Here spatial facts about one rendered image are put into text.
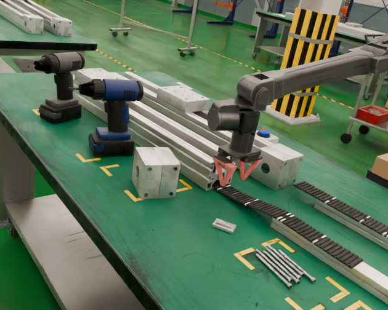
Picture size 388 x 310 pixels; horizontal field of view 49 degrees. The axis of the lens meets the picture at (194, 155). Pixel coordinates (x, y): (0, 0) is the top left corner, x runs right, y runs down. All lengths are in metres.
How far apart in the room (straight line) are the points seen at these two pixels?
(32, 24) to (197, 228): 2.07
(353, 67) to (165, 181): 0.56
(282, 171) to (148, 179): 0.39
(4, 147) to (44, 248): 0.46
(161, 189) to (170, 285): 0.31
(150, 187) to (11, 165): 1.05
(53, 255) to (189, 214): 0.85
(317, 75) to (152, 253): 0.59
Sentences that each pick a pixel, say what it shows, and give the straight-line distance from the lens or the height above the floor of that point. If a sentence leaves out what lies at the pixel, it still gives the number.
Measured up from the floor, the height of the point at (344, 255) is 0.81.
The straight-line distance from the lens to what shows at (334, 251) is 0.98.
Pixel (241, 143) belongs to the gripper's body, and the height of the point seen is 0.94.
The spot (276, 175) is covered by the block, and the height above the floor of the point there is 0.83.
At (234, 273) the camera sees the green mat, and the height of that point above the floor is 0.78.
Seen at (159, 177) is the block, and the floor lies 0.84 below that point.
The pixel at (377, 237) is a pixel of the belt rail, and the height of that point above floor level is 0.79.
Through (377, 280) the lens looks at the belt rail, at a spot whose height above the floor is 0.81.
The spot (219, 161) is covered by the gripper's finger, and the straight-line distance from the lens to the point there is 1.05.
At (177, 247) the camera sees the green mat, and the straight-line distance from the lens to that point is 0.90.
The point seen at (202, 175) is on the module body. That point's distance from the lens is 1.14.
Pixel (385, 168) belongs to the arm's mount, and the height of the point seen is 0.82.
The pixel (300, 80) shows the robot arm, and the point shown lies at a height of 1.11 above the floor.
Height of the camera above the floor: 1.32
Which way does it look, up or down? 24 degrees down
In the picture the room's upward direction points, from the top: 10 degrees clockwise
